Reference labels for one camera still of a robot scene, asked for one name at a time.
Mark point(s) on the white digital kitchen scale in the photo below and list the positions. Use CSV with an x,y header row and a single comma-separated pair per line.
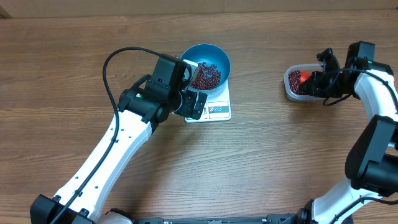
x,y
217,106

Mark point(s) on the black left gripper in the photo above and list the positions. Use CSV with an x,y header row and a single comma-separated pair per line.
x,y
190,99

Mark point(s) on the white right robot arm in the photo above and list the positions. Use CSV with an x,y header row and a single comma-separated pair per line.
x,y
370,173

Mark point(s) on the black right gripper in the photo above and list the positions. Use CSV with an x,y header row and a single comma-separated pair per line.
x,y
314,81

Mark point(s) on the teal plastic bowl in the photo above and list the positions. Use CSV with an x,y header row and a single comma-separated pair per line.
x,y
211,54

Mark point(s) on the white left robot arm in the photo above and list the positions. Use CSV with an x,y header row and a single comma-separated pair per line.
x,y
82,198

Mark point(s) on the clear plastic bean container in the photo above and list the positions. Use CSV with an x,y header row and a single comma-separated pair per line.
x,y
309,68

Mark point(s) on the red plastic measuring scoop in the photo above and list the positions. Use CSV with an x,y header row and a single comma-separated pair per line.
x,y
304,76

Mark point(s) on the red beans in bowl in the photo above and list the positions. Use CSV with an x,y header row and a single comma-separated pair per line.
x,y
207,78

